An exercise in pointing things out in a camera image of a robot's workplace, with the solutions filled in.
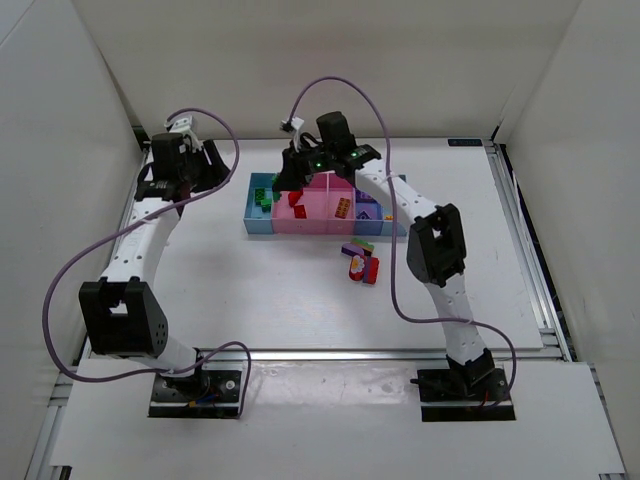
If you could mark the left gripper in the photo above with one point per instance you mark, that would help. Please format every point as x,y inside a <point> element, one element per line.
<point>208,163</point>

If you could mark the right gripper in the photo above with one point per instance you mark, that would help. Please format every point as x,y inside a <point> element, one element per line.
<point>288,176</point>

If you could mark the red semicircle lego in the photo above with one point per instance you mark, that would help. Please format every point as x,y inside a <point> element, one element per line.
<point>294,197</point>

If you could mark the green lego plate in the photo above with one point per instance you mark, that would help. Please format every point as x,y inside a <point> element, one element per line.
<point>276,194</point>

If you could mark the small green lego brick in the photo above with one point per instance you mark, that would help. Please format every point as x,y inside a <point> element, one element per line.
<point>266,205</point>

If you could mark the red curved lego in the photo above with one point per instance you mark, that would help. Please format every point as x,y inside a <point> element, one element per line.
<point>299,212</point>

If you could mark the brown lego plate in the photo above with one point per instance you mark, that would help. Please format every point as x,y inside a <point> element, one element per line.
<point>342,208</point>

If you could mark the lavender lego piece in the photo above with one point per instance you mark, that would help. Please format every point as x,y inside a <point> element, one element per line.
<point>362,197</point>

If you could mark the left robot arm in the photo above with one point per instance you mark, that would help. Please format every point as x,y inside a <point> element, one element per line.
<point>122,316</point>

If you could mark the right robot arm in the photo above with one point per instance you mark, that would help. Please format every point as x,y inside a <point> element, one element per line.
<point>436,248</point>

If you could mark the large pink bin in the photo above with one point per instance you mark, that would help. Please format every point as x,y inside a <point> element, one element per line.
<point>315,202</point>

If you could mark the light blue left bin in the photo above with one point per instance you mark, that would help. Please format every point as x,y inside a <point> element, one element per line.
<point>255,220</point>

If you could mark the light blue bin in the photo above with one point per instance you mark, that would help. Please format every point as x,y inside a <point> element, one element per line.
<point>255,220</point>
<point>387,226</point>

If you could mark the small pink bin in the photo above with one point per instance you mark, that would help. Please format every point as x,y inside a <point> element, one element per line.
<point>337,188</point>

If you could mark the green brown flat lego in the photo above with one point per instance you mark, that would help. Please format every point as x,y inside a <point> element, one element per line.
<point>365,246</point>

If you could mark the light blue right bin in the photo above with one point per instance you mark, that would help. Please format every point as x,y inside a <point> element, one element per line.
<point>387,226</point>

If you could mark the red flower lego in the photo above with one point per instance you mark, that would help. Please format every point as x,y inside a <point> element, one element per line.
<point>357,267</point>

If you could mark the red purple lego block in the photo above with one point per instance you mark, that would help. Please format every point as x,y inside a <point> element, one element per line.
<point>371,270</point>

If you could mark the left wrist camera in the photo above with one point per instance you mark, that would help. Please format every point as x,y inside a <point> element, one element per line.
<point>186,126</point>

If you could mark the aluminium front rail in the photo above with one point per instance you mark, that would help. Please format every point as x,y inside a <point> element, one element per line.
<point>548,352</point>

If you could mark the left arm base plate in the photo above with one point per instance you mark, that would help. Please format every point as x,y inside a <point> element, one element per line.
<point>215,391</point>

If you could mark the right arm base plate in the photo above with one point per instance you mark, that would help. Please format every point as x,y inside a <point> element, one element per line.
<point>445,398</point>

